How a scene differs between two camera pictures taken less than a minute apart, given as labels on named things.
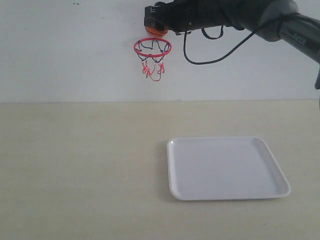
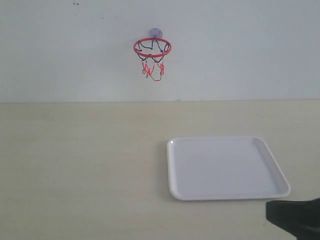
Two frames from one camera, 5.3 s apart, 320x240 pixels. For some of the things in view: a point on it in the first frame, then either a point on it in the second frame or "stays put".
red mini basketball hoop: [151, 51] stays put
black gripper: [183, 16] → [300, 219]
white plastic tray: [223, 168] stays put
